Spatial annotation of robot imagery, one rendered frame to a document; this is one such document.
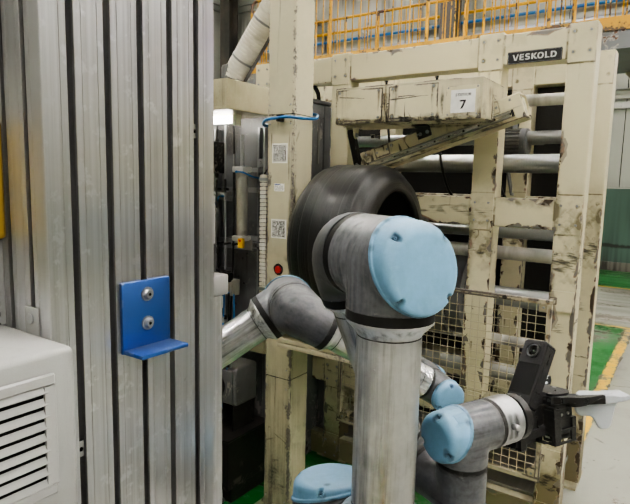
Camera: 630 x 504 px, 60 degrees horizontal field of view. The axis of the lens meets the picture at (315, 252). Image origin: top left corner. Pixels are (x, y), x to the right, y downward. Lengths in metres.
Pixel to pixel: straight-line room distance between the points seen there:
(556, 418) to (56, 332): 0.74
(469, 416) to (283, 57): 1.62
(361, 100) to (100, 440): 1.78
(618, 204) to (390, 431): 10.09
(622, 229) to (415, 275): 10.11
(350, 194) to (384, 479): 1.19
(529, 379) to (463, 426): 0.18
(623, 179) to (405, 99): 8.79
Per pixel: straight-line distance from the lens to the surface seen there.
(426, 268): 0.67
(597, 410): 1.03
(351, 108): 2.28
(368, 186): 1.83
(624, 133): 10.83
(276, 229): 2.15
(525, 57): 2.38
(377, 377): 0.71
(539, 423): 0.99
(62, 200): 0.66
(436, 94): 2.13
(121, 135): 0.70
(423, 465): 0.94
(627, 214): 10.71
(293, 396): 2.29
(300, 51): 2.18
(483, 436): 0.86
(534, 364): 0.98
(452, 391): 1.31
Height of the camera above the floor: 1.41
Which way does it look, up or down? 7 degrees down
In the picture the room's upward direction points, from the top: 1 degrees clockwise
